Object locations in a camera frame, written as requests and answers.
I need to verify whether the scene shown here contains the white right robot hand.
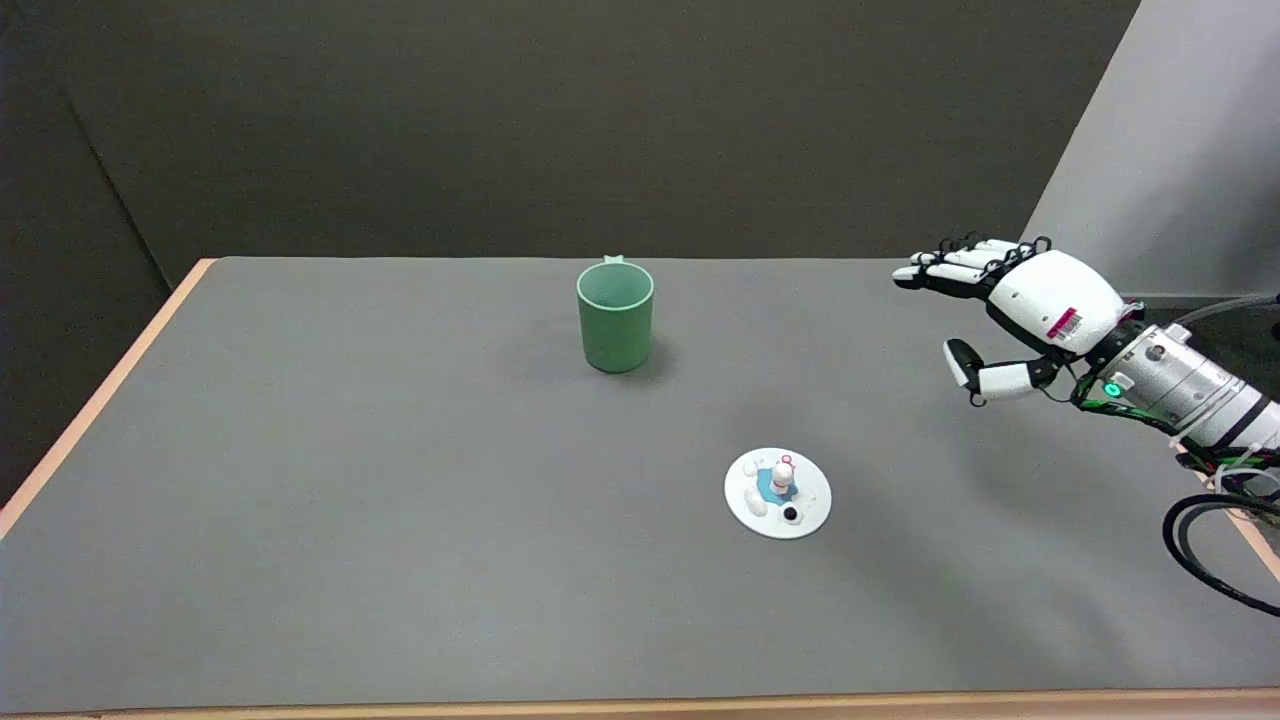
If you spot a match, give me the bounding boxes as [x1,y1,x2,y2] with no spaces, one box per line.
[892,235,1147,407]

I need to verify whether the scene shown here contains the white decorated cup lid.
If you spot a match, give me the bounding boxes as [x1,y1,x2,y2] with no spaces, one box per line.
[724,447,833,541]

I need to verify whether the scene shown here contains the green plastic cup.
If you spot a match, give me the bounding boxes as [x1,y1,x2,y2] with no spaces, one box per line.
[576,255,656,375]

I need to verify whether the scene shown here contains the grey chair leg with caster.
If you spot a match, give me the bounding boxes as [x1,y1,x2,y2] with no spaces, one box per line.
[1172,292,1280,327]

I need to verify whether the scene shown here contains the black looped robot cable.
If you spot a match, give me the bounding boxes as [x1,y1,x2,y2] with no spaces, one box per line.
[1162,494,1280,613]

